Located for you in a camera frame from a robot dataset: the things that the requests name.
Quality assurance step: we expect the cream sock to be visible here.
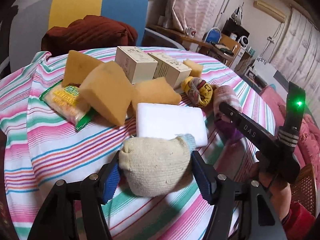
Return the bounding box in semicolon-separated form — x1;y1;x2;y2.
119;134;196;197

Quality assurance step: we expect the pink striped sock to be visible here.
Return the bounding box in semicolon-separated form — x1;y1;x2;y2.
213;85;242;123

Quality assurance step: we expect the green cracker packet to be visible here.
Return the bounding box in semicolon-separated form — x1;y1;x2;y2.
40;81;95;132

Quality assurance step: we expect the right hand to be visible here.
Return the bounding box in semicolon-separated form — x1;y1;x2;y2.
255;163;291;222

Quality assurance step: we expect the purple rolled sock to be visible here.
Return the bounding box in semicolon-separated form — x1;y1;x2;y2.
215;119;244;143

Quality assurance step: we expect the white foam block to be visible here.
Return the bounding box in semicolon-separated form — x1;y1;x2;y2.
136;103;208;147

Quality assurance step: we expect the striped pink green tablecloth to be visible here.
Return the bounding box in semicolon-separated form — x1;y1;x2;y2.
0;45;277;240

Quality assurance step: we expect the large yellow sponge wedge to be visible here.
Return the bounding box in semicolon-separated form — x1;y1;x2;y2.
79;61;134;126

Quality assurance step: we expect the yellow grey rolled sock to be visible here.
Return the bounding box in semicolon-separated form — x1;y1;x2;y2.
181;76;217;108

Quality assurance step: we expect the small yellow sponge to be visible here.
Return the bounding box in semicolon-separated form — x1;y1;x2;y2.
183;59;203;77

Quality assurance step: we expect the cream box left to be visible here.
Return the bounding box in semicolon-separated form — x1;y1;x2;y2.
114;46;158;85

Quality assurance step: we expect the cream box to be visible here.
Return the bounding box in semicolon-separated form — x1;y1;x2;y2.
114;46;158;85
148;52;191;89

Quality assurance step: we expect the white small fan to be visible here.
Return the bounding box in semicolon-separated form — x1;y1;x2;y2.
239;36;249;48

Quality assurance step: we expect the yellow sponge back left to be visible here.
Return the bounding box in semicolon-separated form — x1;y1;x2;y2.
62;50;103;87

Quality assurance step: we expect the wooden side desk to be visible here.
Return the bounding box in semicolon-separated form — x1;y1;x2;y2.
147;24;241;69

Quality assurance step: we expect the cream box right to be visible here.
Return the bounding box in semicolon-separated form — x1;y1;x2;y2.
148;52;191;89

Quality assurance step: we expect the blue folding chair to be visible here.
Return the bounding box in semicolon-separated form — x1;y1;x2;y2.
204;27;221;43

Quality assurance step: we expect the dark red quilted cushion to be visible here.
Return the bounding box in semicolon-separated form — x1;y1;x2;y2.
41;15;138;56

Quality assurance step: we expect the white red mug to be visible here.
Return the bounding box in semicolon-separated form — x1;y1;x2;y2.
185;27;196;38

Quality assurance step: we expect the grey yellow blue chair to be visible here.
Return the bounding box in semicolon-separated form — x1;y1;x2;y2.
1;0;182;72

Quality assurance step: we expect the wall air conditioner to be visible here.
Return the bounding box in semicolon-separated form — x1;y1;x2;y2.
253;0;286;23

